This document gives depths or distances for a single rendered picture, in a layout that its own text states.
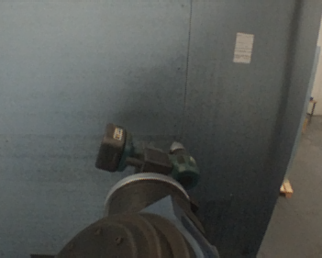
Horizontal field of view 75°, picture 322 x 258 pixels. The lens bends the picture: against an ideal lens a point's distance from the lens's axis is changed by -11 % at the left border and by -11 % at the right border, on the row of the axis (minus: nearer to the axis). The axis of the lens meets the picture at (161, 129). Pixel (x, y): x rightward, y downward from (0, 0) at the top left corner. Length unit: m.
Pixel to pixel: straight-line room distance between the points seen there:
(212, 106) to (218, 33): 0.20
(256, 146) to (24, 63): 0.73
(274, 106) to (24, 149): 0.78
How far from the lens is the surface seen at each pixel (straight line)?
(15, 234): 1.05
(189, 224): 0.30
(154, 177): 0.35
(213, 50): 0.66
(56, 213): 0.90
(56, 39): 0.66
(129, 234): 0.19
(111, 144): 0.48
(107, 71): 0.63
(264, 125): 0.78
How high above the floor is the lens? 2.93
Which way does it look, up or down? 22 degrees down
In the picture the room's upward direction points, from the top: 3 degrees clockwise
